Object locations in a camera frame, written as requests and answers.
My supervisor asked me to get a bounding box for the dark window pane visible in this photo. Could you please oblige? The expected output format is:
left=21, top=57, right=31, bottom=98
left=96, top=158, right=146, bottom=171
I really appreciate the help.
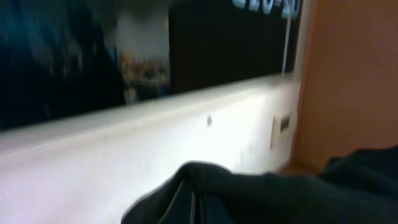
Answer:
left=168, top=0, right=303, bottom=94

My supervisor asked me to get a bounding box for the black Nike t-shirt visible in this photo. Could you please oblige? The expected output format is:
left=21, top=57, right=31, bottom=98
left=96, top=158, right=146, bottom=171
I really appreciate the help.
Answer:
left=121, top=147, right=397, bottom=224

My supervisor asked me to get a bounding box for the white wall outlet plate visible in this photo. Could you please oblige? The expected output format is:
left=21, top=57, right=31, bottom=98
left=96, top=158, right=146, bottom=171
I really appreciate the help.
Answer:
left=270, top=112, right=293, bottom=149

